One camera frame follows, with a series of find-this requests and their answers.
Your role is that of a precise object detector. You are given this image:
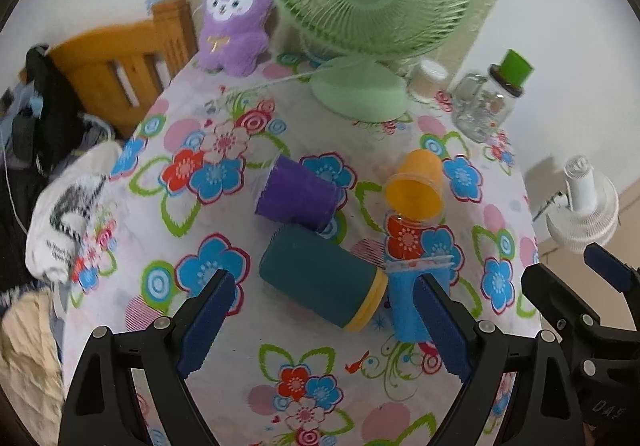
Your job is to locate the beige cloth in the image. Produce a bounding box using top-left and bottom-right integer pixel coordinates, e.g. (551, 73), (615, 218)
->
(1, 288), (64, 443)

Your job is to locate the floral tablecloth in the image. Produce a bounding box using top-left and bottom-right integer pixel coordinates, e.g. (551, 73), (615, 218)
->
(62, 54), (540, 445)

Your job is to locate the blue plastic cup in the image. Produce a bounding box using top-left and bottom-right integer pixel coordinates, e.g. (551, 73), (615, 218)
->
(383, 254), (454, 344)

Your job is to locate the dark teal cup yellow rim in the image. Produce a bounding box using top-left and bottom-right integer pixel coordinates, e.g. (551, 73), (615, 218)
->
(259, 224), (388, 332)

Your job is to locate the white printed t-shirt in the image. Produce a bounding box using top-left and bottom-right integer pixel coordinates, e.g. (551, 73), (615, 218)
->
(25, 140), (122, 284)

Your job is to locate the white floor fan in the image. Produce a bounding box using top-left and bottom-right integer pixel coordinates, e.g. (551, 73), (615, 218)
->
(544, 154), (620, 254)

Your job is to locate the purple plastic cup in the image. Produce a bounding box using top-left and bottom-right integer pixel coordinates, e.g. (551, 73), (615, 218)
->
(255, 154), (342, 232)

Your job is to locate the orange plastic cup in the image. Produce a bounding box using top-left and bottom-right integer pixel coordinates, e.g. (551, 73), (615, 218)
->
(384, 149), (444, 222)

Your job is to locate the white fan power cord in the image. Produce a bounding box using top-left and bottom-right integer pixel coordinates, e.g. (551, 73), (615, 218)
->
(204, 56), (364, 107)

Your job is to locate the cotton swab container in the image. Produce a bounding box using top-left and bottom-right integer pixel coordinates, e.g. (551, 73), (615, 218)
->
(408, 58), (449, 102)

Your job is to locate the glass mason jar green lid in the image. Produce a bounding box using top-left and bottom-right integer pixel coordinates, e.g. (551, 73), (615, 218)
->
(451, 50), (534, 143)

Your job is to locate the purple plush toy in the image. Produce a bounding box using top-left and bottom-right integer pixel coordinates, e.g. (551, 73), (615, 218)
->
(198, 0), (273, 76)

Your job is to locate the black clothing pile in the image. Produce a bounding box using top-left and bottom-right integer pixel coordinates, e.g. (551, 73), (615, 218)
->
(1, 45), (89, 292)

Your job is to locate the wooden chair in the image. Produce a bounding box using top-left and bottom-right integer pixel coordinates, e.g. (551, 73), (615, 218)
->
(35, 0), (196, 138)

